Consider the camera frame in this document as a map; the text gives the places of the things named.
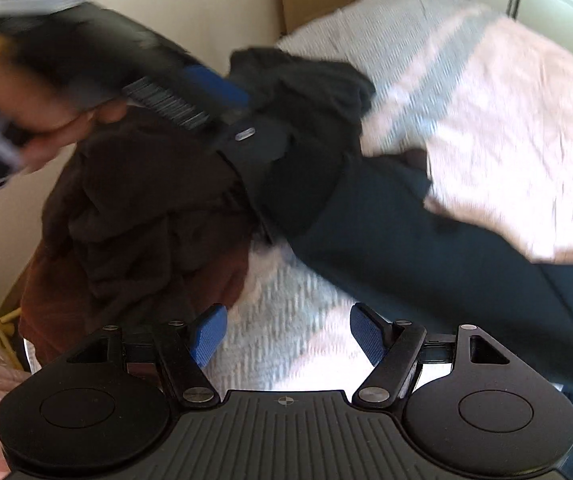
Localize large dark garment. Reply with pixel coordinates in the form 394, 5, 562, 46
251, 150, 573, 401

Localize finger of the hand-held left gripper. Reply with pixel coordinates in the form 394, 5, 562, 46
181, 64, 252, 111
206, 110, 294, 171

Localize maroon garment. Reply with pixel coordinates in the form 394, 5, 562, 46
19, 110, 252, 366

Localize person's left hand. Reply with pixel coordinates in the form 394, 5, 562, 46
0, 35, 132, 172

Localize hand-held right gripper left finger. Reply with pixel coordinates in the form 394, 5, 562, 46
66, 304, 228, 407

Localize dark charcoal garment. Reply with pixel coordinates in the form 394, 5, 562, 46
229, 47, 377, 171

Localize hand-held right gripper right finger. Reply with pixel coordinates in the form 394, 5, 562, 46
350, 302, 512, 405

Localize bed with pink-blue blanket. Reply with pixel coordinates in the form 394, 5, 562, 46
26, 0, 573, 396

